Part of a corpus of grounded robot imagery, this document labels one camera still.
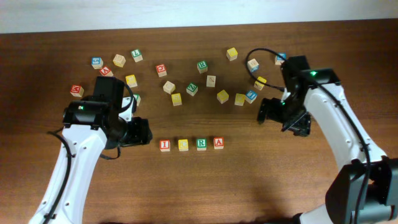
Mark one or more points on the plain wood picture block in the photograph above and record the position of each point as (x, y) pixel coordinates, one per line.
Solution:
(211, 81)

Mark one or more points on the green V block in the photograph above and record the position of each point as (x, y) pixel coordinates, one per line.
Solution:
(137, 99)

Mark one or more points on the red Q block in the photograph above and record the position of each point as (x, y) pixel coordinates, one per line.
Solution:
(161, 70)

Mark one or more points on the yellow block upper left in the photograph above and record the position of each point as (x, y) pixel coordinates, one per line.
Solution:
(131, 81)

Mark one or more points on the blue block top left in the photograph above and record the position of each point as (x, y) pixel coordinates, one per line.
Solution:
(97, 63)

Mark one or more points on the blue X block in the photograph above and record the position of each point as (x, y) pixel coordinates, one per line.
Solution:
(279, 59)

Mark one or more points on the blue L block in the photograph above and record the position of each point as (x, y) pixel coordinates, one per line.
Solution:
(250, 96)

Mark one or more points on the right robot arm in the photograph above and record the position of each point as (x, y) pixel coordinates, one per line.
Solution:
(365, 189)

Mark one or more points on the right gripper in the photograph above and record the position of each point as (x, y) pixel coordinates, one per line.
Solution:
(300, 126)

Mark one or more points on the red a block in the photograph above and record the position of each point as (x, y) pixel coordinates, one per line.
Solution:
(218, 142)
(106, 72)

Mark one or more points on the wood block blue side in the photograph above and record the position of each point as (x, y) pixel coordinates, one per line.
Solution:
(253, 65)

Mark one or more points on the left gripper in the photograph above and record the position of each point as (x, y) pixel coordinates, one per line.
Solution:
(141, 134)

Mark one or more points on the plain wood yellow-side block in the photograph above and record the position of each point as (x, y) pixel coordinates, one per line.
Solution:
(119, 60)

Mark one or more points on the red M block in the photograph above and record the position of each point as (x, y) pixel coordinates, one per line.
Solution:
(77, 91)

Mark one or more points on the plain wood block centre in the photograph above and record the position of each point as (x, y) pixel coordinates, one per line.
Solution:
(169, 87)

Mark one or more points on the yellow block centre right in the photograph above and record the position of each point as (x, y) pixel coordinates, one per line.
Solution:
(222, 96)

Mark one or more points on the yellow block top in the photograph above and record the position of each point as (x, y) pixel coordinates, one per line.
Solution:
(232, 54)

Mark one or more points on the green L block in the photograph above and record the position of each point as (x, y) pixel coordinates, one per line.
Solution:
(137, 55)

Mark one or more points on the yellow C block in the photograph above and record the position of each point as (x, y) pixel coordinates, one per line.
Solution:
(183, 145)

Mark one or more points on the yellow S block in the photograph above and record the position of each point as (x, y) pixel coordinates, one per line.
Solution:
(176, 99)

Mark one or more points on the green Z block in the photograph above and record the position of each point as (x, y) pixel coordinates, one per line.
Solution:
(192, 89)

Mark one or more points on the red I block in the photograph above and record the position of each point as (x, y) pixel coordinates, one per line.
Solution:
(164, 145)

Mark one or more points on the green r block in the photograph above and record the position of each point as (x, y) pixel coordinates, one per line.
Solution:
(202, 66)
(201, 144)

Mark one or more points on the yellow block lower right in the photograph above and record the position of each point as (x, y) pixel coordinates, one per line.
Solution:
(239, 99)

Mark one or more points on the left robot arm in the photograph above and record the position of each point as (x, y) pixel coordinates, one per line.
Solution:
(98, 122)

